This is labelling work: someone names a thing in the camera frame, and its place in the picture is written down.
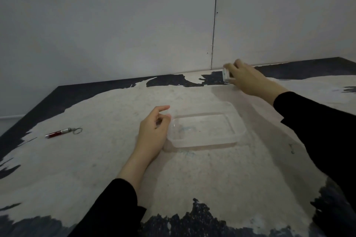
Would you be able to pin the person's left hand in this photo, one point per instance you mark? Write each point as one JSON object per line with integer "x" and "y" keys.
{"x": 150, "y": 139}

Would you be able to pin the person's right fingers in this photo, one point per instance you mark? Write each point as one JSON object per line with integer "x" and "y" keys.
{"x": 232, "y": 66}

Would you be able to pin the person's left thumb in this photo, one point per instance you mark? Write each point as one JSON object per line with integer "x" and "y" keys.
{"x": 166, "y": 123}

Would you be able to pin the person's left forearm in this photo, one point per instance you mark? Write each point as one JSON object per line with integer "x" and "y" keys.
{"x": 116, "y": 203}

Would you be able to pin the person's right hand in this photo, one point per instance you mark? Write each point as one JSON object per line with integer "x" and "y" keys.
{"x": 251, "y": 81}

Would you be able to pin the person's right forearm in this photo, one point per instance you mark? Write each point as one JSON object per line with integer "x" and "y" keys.
{"x": 319, "y": 131}

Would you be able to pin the small white box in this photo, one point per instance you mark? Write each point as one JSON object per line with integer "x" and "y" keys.
{"x": 226, "y": 75}

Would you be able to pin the clear plastic container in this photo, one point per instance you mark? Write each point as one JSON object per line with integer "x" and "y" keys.
{"x": 205, "y": 130}

